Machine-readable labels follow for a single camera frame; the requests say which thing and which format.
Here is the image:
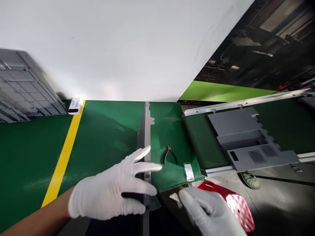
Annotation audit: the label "small clear plastic case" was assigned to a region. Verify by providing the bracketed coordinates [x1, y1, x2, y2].
[183, 162, 195, 182]

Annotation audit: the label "black cable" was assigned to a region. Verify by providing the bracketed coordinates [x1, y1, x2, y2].
[255, 175, 315, 185]

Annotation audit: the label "green table mat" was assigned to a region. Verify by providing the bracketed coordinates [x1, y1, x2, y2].
[0, 99, 208, 236]

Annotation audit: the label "black red-handled cutting pliers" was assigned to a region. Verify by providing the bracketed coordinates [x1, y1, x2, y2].
[163, 144, 178, 166]

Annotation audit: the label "long gray plastic panel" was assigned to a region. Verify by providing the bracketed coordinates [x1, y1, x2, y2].
[136, 101, 162, 236]

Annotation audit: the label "person's left thumb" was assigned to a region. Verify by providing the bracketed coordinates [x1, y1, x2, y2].
[120, 198, 147, 218]

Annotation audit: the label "gray vented plastic cover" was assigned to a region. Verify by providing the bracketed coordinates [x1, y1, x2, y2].
[206, 107, 304, 173]

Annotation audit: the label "person's left index finger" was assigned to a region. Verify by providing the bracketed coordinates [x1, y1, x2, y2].
[123, 178, 158, 197]

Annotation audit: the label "green belt conveyor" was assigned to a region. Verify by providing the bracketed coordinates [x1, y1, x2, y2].
[183, 88, 315, 178]

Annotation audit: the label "white round ribbed wheel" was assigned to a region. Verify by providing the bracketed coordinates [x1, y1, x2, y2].
[241, 171, 261, 190]

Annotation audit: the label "stack of gray plastic panels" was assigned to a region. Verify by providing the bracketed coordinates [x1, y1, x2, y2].
[0, 48, 69, 123]

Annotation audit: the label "person's left hand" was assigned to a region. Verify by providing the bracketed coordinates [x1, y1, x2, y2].
[68, 145, 163, 221]

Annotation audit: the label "white black handheld device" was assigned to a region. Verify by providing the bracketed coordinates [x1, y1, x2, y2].
[67, 97, 82, 115]

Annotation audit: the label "person's right fingers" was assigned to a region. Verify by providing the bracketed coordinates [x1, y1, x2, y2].
[178, 187, 213, 217]

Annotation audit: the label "person's left middle finger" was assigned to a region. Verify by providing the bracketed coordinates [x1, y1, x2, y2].
[130, 162, 163, 178]

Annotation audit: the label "green machine with dark window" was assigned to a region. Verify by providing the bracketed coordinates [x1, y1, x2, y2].
[179, 0, 315, 103]

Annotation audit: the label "red plastic basket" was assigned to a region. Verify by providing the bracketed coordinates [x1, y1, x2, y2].
[198, 181, 256, 233]

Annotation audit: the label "person's left fingers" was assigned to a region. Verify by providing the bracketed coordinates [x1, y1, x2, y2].
[130, 145, 151, 164]

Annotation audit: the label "person's right hand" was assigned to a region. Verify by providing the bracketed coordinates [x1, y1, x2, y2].
[178, 187, 247, 236]

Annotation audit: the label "small white plastic scrap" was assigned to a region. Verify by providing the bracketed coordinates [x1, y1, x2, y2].
[169, 192, 183, 207]

